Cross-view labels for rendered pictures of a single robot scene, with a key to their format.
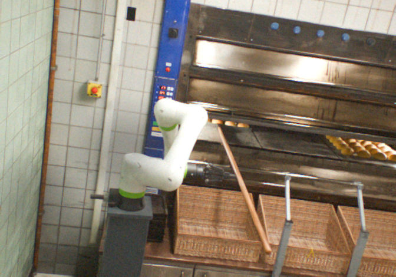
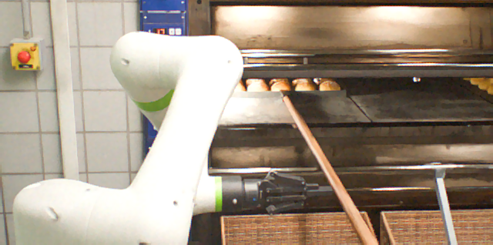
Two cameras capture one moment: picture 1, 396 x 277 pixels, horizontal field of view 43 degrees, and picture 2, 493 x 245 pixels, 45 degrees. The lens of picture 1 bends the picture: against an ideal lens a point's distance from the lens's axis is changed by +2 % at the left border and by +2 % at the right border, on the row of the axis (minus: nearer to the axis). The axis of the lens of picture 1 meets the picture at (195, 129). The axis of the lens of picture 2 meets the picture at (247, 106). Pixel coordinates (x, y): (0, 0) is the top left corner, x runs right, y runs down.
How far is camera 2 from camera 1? 1.30 m
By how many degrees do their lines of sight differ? 2
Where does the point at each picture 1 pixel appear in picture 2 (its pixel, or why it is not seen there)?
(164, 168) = (125, 213)
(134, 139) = (123, 143)
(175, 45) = not seen: outside the picture
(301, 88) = not seen: outside the picture
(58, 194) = not seen: outside the picture
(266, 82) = not seen: outside the picture
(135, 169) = (46, 228)
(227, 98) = (290, 35)
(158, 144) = not seen: hidden behind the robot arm
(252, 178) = (363, 182)
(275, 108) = (387, 41)
